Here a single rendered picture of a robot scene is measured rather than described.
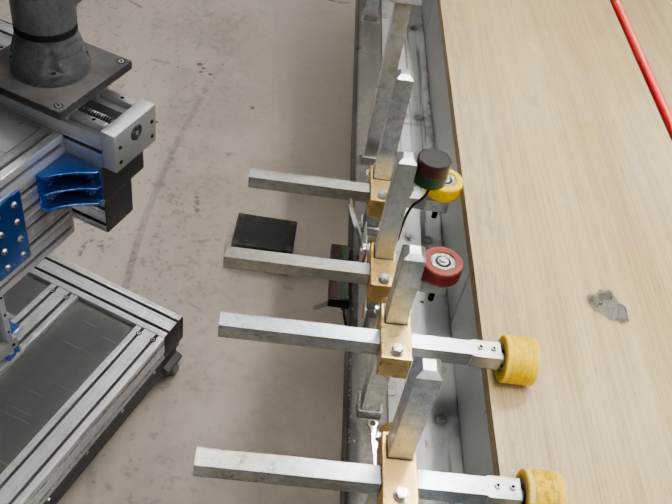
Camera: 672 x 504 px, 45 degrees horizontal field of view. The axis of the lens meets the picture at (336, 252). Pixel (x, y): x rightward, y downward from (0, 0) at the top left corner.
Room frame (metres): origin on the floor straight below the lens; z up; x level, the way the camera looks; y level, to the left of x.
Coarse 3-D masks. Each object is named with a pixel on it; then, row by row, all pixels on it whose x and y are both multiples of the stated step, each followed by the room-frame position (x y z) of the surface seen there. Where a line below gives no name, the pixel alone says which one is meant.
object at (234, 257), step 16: (224, 256) 1.06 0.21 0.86; (240, 256) 1.07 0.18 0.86; (256, 256) 1.07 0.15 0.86; (272, 256) 1.08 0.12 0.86; (288, 256) 1.09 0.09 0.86; (304, 256) 1.10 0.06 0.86; (272, 272) 1.07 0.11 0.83; (288, 272) 1.07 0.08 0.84; (304, 272) 1.07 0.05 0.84; (320, 272) 1.08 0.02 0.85; (336, 272) 1.08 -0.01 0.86; (352, 272) 1.08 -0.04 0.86; (368, 272) 1.09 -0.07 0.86; (432, 288) 1.10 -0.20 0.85
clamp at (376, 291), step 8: (368, 256) 1.15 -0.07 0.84; (376, 264) 1.11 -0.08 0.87; (384, 264) 1.11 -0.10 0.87; (392, 264) 1.11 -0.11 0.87; (376, 272) 1.08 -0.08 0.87; (384, 272) 1.09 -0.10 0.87; (392, 272) 1.09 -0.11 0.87; (368, 280) 1.09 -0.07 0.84; (376, 280) 1.06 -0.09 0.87; (392, 280) 1.07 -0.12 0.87; (368, 288) 1.07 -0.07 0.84; (376, 288) 1.05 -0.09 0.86; (384, 288) 1.05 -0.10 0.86; (368, 296) 1.05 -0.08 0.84; (376, 296) 1.05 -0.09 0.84; (384, 296) 1.05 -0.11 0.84
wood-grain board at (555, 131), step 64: (448, 0) 2.19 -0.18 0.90; (512, 0) 2.28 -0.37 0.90; (576, 0) 2.36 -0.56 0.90; (640, 0) 2.45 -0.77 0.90; (448, 64) 1.84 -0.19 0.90; (512, 64) 1.91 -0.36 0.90; (576, 64) 1.97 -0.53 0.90; (512, 128) 1.61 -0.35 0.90; (576, 128) 1.67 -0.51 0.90; (640, 128) 1.72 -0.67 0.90; (512, 192) 1.37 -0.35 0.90; (576, 192) 1.42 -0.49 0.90; (640, 192) 1.46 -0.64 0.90; (512, 256) 1.17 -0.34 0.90; (576, 256) 1.21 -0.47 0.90; (640, 256) 1.25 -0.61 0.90; (512, 320) 1.00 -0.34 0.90; (576, 320) 1.03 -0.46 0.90; (640, 320) 1.07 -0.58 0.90; (512, 384) 0.86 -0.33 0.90; (576, 384) 0.88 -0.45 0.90; (640, 384) 0.91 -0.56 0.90; (512, 448) 0.73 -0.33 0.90; (576, 448) 0.75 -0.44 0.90; (640, 448) 0.78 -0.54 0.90
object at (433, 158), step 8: (424, 152) 1.16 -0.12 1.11; (432, 152) 1.16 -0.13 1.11; (440, 152) 1.17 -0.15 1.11; (424, 160) 1.14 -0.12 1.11; (432, 160) 1.14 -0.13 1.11; (440, 160) 1.15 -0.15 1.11; (448, 160) 1.15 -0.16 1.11; (440, 168) 1.12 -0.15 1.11; (416, 184) 1.13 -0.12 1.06; (400, 232) 1.15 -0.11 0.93
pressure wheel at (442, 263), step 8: (432, 248) 1.14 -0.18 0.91; (440, 248) 1.15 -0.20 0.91; (448, 248) 1.15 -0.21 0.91; (432, 256) 1.12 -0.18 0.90; (440, 256) 1.13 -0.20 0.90; (448, 256) 1.13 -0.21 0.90; (456, 256) 1.13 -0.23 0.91; (432, 264) 1.10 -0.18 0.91; (440, 264) 1.11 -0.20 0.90; (448, 264) 1.11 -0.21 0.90; (456, 264) 1.11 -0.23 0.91; (424, 272) 1.09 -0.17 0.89; (432, 272) 1.08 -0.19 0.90; (440, 272) 1.08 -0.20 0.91; (448, 272) 1.09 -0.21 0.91; (456, 272) 1.09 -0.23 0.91; (432, 280) 1.08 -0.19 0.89; (440, 280) 1.07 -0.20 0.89; (448, 280) 1.08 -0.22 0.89; (456, 280) 1.09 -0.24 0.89; (432, 296) 1.11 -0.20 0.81
